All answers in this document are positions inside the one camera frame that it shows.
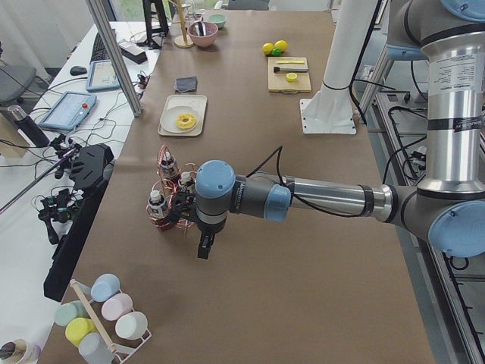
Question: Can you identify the white plate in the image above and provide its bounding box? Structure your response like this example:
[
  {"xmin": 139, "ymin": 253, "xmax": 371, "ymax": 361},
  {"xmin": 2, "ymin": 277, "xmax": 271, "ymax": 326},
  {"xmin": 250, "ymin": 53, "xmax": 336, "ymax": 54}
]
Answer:
[{"xmin": 160, "ymin": 106, "xmax": 201, "ymax": 133}]

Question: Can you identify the tea bottle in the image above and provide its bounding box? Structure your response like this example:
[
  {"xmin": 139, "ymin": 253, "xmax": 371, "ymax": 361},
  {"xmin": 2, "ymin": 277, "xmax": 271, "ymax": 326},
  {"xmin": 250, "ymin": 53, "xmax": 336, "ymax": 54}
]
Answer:
[
  {"xmin": 148, "ymin": 190, "xmax": 168, "ymax": 227},
  {"xmin": 178, "ymin": 171, "xmax": 196, "ymax": 196}
]

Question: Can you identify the wooden mug tree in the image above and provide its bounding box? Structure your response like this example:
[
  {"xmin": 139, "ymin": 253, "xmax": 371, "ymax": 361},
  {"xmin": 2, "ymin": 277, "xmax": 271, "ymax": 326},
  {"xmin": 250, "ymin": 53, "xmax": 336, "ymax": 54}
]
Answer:
[{"xmin": 168, "ymin": 0, "xmax": 194, "ymax": 49}]

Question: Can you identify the copper wire bottle rack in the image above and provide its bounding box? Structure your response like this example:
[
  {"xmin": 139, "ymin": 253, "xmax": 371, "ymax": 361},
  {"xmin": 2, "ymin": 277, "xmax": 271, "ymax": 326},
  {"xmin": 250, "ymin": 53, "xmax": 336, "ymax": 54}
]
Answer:
[{"xmin": 145, "ymin": 145, "xmax": 198, "ymax": 233}]

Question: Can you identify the white wire cup rack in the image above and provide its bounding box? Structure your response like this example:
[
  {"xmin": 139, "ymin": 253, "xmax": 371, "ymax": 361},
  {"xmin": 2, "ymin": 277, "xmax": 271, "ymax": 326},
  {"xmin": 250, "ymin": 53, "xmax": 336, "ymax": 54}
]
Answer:
[{"xmin": 69, "ymin": 279, "xmax": 152, "ymax": 363}]

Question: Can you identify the tea bottle far rack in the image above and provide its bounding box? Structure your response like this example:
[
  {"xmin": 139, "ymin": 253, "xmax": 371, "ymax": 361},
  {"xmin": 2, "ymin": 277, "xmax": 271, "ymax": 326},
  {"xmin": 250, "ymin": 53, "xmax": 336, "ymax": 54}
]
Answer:
[{"xmin": 160, "ymin": 150, "xmax": 180, "ymax": 180}]

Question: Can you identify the blue teach pendant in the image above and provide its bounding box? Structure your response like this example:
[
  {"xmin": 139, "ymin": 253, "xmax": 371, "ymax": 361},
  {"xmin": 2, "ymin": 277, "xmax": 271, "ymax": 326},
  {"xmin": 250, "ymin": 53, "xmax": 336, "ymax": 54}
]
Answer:
[
  {"xmin": 86, "ymin": 60, "xmax": 120, "ymax": 93},
  {"xmin": 39, "ymin": 92, "xmax": 97, "ymax": 131}
]

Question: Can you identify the half lemon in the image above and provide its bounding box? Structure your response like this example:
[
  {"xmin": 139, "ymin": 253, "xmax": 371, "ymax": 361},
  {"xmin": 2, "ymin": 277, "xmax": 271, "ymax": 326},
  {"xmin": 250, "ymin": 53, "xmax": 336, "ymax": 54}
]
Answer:
[{"xmin": 286, "ymin": 73, "xmax": 298, "ymax": 83}]

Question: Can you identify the pink bowl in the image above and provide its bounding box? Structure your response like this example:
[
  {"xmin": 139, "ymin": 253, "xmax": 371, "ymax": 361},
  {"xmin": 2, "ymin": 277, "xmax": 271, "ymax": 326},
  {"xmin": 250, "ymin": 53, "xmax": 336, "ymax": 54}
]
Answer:
[{"xmin": 187, "ymin": 21, "xmax": 218, "ymax": 48}]

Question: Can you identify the white cup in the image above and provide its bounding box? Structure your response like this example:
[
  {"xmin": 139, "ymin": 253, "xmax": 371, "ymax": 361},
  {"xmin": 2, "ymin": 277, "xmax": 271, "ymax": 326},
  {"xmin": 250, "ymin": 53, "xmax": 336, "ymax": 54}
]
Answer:
[{"xmin": 115, "ymin": 311, "xmax": 148, "ymax": 340}]

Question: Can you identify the white camera pole base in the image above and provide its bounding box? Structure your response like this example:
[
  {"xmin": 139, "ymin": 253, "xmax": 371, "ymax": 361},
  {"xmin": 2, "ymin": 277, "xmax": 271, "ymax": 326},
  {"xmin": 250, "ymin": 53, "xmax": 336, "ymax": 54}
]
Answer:
[{"xmin": 300, "ymin": 1, "xmax": 380, "ymax": 135}]

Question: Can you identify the yellow lemon left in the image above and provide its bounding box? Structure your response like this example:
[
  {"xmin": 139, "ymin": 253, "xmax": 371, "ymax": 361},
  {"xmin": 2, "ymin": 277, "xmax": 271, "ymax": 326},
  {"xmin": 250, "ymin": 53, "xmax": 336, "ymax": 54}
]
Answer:
[{"xmin": 261, "ymin": 42, "xmax": 274, "ymax": 55}]

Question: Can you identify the aluminium frame post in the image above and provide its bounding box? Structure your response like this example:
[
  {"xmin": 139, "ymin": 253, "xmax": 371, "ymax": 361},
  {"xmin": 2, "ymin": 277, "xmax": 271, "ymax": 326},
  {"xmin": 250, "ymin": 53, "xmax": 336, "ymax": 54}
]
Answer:
[{"xmin": 86, "ymin": 0, "xmax": 142, "ymax": 117}]

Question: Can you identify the black computer mouse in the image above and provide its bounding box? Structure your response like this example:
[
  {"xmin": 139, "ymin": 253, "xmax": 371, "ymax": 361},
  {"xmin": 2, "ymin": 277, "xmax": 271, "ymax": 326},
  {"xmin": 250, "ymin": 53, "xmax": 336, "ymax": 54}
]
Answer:
[{"xmin": 70, "ymin": 66, "xmax": 88, "ymax": 76}]

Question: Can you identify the yellow donut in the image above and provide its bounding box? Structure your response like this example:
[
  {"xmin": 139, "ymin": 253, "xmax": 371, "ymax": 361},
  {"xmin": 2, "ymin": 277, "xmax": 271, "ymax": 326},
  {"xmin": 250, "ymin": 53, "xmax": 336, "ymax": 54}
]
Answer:
[{"xmin": 175, "ymin": 113, "xmax": 197, "ymax": 130}]

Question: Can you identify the wooden cutting board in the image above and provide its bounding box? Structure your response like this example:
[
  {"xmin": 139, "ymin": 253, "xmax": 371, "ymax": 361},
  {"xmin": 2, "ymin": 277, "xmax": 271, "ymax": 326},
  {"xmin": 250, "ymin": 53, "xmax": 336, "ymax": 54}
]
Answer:
[{"xmin": 268, "ymin": 57, "xmax": 311, "ymax": 93}]

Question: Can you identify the black keyboard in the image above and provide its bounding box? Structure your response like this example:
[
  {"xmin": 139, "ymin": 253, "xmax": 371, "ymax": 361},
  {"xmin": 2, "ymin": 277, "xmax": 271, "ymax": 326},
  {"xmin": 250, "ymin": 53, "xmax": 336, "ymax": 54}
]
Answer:
[{"xmin": 89, "ymin": 33, "xmax": 110, "ymax": 63}]

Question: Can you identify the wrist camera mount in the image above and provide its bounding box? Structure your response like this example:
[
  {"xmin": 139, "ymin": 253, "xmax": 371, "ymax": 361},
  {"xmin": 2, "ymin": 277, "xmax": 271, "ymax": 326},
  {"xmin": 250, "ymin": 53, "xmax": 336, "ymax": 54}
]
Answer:
[{"xmin": 167, "ymin": 192, "xmax": 199, "ymax": 227}]

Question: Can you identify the grey cup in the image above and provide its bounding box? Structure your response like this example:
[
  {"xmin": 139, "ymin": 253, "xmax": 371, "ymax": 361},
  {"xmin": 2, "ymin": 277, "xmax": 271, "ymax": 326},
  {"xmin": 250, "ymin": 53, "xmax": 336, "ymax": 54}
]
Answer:
[{"xmin": 78, "ymin": 333, "xmax": 114, "ymax": 364}]

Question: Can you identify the blue teach pendant near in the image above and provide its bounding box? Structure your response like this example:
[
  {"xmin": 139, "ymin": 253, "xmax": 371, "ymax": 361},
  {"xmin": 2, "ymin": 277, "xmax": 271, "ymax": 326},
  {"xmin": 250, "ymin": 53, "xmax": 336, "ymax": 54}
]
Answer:
[{"xmin": 39, "ymin": 92, "xmax": 97, "ymax": 131}]

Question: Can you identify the mint green bowl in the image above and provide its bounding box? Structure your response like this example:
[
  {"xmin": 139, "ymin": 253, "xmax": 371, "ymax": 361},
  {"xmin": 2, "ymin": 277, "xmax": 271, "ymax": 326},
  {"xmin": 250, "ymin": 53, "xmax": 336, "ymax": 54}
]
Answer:
[{"xmin": 208, "ymin": 14, "xmax": 227, "ymax": 30}]

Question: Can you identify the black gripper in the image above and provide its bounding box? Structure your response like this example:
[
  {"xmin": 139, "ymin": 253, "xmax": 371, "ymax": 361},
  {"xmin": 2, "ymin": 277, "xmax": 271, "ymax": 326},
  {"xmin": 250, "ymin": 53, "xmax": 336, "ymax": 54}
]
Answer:
[{"xmin": 197, "ymin": 221, "xmax": 224, "ymax": 259}]

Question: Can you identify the pink cup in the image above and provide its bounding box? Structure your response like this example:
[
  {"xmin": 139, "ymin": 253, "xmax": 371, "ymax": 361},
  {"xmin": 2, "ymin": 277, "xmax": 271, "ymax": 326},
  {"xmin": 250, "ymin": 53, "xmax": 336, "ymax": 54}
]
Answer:
[{"xmin": 102, "ymin": 293, "xmax": 133, "ymax": 321}]

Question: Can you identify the black water bottle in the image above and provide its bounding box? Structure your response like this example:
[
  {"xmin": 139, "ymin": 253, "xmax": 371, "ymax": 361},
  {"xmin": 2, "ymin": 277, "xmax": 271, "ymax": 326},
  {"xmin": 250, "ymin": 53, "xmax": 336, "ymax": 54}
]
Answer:
[{"xmin": 7, "ymin": 105, "xmax": 50, "ymax": 148}]

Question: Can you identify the yellow lemon right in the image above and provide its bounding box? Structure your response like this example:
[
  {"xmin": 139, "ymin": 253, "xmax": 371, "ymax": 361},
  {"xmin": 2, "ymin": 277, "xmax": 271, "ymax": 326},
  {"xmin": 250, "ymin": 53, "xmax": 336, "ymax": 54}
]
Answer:
[{"xmin": 274, "ymin": 39, "xmax": 288, "ymax": 52}]

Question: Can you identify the grey folded cloth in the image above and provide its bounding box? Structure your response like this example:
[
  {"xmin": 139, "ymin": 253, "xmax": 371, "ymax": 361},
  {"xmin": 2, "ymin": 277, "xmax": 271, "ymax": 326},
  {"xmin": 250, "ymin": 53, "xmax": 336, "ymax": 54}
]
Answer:
[{"xmin": 174, "ymin": 76, "xmax": 198, "ymax": 93}]

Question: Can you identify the green cup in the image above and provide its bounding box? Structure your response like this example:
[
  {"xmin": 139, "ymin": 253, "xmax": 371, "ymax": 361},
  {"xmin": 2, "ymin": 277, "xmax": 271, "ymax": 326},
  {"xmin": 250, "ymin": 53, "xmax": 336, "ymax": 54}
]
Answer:
[{"xmin": 54, "ymin": 300, "xmax": 89, "ymax": 327}]

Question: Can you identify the blue teach pendant far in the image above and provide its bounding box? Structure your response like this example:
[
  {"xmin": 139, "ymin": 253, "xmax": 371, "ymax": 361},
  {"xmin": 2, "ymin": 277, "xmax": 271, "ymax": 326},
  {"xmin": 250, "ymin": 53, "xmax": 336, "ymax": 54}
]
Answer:
[{"xmin": 86, "ymin": 60, "xmax": 120, "ymax": 93}]

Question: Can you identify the yellow cup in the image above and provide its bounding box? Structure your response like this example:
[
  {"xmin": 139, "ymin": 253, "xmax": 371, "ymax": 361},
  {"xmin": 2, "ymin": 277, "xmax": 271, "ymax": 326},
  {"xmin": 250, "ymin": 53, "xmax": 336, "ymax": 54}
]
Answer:
[{"xmin": 64, "ymin": 318, "xmax": 98, "ymax": 347}]

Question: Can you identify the beige serving tray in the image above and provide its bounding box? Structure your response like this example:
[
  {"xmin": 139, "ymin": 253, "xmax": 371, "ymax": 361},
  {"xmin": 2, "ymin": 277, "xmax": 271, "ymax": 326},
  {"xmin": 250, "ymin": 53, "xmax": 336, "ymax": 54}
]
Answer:
[{"xmin": 158, "ymin": 95, "xmax": 207, "ymax": 137}]

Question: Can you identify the blue cup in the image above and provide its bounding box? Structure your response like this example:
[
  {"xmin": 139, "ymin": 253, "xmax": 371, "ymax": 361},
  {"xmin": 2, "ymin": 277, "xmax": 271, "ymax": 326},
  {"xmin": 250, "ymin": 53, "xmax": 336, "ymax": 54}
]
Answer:
[{"xmin": 91, "ymin": 273, "xmax": 120, "ymax": 303}]

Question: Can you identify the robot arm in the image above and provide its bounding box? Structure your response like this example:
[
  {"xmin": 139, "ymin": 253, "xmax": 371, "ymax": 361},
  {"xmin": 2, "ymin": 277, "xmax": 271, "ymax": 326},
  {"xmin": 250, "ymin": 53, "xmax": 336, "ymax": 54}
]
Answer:
[{"xmin": 196, "ymin": 1, "xmax": 484, "ymax": 259}]

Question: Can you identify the yellow lemon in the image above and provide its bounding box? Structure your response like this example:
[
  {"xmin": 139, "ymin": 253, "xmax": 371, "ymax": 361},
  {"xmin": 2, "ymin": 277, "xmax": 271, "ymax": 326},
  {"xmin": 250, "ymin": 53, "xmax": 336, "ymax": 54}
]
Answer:
[
  {"xmin": 261, "ymin": 42, "xmax": 274, "ymax": 55},
  {"xmin": 274, "ymin": 39, "xmax": 288, "ymax": 52}
]

